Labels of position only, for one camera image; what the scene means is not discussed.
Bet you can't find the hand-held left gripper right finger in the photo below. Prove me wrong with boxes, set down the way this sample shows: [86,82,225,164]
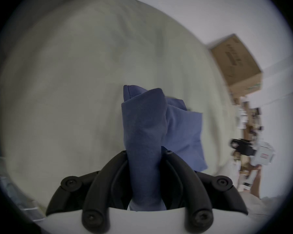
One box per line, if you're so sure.
[161,150,249,233]

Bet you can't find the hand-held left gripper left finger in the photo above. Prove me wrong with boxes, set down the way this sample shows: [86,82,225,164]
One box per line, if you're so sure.
[46,150,129,233]

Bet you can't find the dark blue shirt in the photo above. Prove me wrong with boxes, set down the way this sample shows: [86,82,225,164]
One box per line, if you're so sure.
[121,84,209,212]

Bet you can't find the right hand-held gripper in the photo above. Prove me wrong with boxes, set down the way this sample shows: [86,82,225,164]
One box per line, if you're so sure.
[230,138,276,167]

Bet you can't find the person's right forearm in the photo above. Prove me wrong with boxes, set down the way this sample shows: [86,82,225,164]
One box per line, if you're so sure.
[250,177,262,199]

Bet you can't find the brown cardboard carton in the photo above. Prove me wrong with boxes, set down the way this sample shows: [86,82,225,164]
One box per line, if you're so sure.
[208,34,263,98]

